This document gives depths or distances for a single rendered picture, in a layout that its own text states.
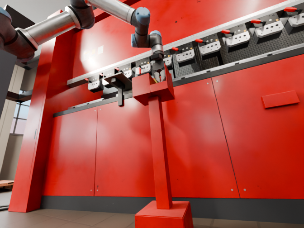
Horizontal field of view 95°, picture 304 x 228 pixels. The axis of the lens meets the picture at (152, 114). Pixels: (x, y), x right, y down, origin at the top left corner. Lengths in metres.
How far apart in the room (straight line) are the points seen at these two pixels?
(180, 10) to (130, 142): 1.32
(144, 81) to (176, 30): 0.86
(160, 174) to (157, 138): 0.17
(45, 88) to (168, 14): 1.48
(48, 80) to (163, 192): 1.63
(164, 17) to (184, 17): 0.21
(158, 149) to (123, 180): 0.49
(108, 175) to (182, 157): 0.58
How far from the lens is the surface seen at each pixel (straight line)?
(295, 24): 1.48
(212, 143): 0.94
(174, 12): 1.71
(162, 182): 0.71
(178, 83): 1.08
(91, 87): 1.69
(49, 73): 1.95
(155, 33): 0.98
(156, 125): 0.72
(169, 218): 0.65
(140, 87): 0.77
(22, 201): 1.76
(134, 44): 0.93
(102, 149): 1.23
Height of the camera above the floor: 0.33
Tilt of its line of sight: 18 degrees up
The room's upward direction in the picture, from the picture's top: 5 degrees counter-clockwise
